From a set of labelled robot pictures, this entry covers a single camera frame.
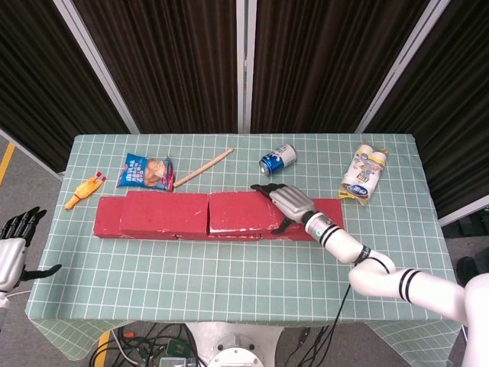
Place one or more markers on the pack of white bottles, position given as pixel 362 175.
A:
pixel 363 176

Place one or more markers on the green circuit board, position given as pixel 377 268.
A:
pixel 177 348

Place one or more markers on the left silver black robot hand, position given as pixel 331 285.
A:
pixel 11 256

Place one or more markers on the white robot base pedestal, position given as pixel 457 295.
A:
pixel 237 344

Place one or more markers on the dark partition panel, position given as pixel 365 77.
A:
pixel 324 65
pixel 458 114
pixel 30 76
pixel 164 65

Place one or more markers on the green checkered tablecloth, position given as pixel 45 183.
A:
pixel 172 275

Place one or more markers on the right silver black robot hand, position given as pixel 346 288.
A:
pixel 292 202

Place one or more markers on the wooden drumstick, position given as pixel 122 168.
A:
pixel 206 166

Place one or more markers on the white partition post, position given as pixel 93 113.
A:
pixel 97 65
pixel 403 65
pixel 246 65

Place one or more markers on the yellow rubber chicken toy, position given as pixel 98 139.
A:
pixel 84 191

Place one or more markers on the white partition base rail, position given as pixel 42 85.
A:
pixel 38 159
pixel 445 219

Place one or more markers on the blue white soda can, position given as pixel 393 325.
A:
pixel 277 160

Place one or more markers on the red foam brick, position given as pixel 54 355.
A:
pixel 107 216
pixel 164 212
pixel 240 210
pixel 229 236
pixel 328 212

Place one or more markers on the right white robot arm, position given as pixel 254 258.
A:
pixel 382 279

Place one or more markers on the blue snack bag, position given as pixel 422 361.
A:
pixel 147 172

